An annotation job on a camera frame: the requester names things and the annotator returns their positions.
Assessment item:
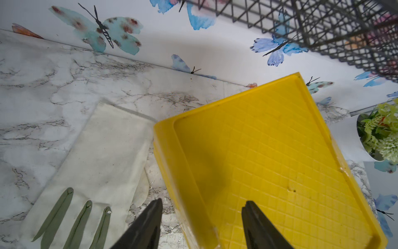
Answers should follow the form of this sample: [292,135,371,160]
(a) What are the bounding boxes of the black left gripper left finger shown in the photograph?
[111,198,163,249]

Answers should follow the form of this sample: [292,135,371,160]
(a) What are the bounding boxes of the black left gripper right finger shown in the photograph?
[241,201,293,249]

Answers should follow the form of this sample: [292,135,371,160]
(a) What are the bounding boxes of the yellow three-drawer box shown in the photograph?
[154,73,388,249]

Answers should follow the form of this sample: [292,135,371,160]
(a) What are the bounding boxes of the beige green work glove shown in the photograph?
[20,103,154,249]

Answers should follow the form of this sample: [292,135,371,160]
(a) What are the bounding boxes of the white pot with green plant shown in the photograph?
[329,99,398,164]

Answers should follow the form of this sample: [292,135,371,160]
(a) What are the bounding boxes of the black wire wall basket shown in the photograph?
[181,0,398,82]

